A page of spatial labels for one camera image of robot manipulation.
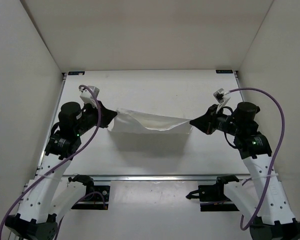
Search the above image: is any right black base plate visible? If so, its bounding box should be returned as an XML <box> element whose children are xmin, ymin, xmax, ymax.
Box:
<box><xmin>185</xmin><ymin>174</ymin><xmax>239</xmax><ymax>212</ymax></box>

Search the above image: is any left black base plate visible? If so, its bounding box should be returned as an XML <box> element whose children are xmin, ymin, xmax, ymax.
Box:
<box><xmin>68</xmin><ymin>174</ymin><xmax>111</xmax><ymax>211</ymax></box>

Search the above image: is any aluminium rail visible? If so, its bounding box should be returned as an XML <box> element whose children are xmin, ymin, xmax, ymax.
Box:
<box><xmin>61</xmin><ymin>174</ymin><xmax>252</xmax><ymax>183</ymax></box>

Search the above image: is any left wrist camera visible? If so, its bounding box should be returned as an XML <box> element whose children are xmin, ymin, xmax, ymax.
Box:
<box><xmin>78</xmin><ymin>85</ymin><xmax>100</xmax><ymax>109</ymax></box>

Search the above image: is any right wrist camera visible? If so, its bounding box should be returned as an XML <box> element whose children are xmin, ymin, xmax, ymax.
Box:
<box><xmin>213</xmin><ymin>88</ymin><xmax>231</xmax><ymax>113</ymax></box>

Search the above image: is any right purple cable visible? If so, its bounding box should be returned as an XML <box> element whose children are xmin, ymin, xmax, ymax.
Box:
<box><xmin>224</xmin><ymin>87</ymin><xmax>286</xmax><ymax>231</ymax></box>

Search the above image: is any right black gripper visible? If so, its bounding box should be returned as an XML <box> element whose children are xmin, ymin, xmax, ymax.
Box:
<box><xmin>190</xmin><ymin>104</ymin><xmax>241</xmax><ymax>135</ymax></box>

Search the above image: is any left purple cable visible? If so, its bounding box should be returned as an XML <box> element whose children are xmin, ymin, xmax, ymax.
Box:
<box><xmin>0</xmin><ymin>84</ymin><xmax>108</xmax><ymax>240</ymax></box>

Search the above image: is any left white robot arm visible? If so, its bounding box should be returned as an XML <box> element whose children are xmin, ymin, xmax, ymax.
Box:
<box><xmin>0</xmin><ymin>101</ymin><xmax>118</xmax><ymax>240</ymax></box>

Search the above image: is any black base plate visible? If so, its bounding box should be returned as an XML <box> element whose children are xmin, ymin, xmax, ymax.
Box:
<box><xmin>185</xmin><ymin>174</ymin><xmax>239</xmax><ymax>212</ymax></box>
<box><xmin>68</xmin><ymin>174</ymin><xmax>111</xmax><ymax>211</ymax></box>

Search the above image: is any purple cable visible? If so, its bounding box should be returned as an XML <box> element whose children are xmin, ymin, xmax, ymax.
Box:
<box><xmin>0</xmin><ymin>84</ymin><xmax>108</xmax><ymax>240</ymax></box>
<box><xmin>224</xmin><ymin>87</ymin><xmax>286</xmax><ymax>231</ymax></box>

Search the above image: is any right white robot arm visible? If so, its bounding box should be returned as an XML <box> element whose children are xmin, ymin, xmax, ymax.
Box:
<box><xmin>190</xmin><ymin>102</ymin><xmax>300</xmax><ymax>240</ymax></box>

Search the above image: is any white skirt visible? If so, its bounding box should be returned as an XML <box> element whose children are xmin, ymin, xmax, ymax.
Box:
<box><xmin>108</xmin><ymin>108</ymin><xmax>193</xmax><ymax>135</ymax></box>

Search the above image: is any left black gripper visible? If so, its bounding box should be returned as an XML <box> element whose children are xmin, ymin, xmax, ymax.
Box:
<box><xmin>78</xmin><ymin>94</ymin><xmax>119</xmax><ymax>129</ymax></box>

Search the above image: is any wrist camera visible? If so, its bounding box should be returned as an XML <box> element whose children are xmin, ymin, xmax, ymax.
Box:
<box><xmin>78</xmin><ymin>85</ymin><xmax>100</xmax><ymax>109</ymax></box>
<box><xmin>213</xmin><ymin>88</ymin><xmax>231</xmax><ymax>113</ymax></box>

